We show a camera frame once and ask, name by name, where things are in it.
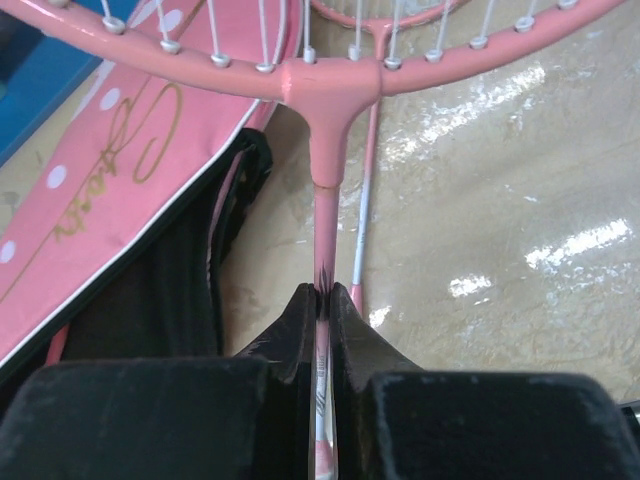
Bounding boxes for blue shelf unit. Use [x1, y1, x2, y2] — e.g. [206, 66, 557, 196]
[1, 12, 100, 163]

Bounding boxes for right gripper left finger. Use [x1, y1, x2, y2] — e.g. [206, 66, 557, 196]
[1, 284, 316, 479]

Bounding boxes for pink racket bag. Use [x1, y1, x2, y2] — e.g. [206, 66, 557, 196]
[1, 1, 302, 380]

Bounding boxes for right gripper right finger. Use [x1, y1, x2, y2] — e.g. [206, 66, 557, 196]
[329, 284, 639, 479]

